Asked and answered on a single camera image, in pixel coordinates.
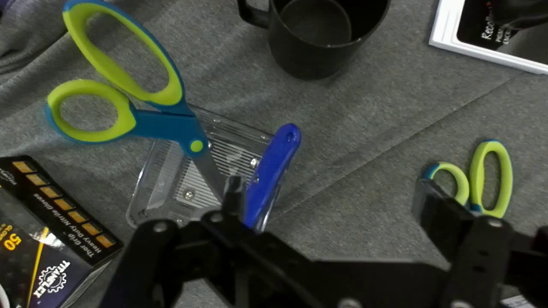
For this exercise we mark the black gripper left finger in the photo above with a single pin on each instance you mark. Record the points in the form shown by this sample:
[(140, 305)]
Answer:
[(172, 257)]

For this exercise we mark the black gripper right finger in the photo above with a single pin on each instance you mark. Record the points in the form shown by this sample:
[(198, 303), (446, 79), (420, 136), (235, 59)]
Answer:
[(485, 262)]

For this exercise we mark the clear plastic container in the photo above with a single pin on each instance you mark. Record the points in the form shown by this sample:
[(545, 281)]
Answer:
[(165, 182)]

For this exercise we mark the black mug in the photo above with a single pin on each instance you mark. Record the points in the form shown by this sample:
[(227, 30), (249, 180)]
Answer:
[(297, 57)]

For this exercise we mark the black cardboard package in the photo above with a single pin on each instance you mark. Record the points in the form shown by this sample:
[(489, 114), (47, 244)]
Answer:
[(52, 250)]

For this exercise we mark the large green blue scissors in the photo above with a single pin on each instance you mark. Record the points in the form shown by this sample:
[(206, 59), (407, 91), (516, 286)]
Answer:
[(165, 122)]

